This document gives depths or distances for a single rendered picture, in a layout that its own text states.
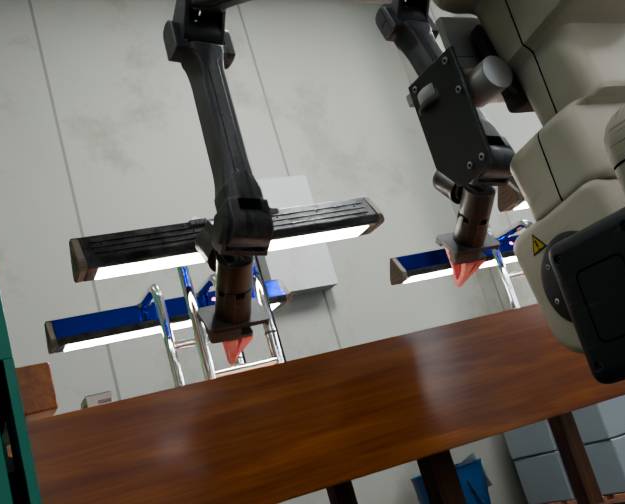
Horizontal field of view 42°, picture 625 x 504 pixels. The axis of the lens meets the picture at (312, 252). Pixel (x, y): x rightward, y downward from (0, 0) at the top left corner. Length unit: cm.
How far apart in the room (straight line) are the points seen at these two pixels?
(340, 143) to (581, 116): 398
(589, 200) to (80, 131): 365
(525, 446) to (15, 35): 332
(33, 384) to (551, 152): 77
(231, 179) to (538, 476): 333
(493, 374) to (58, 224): 305
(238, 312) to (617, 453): 287
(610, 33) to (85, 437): 81
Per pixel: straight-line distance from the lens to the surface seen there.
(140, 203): 426
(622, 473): 397
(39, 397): 124
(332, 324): 441
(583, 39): 102
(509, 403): 136
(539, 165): 97
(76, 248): 150
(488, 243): 152
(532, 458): 436
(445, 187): 150
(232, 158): 127
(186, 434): 114
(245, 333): 131
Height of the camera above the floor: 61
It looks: 14 degrees up
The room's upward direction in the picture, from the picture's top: 17 degrees counter-clockwise
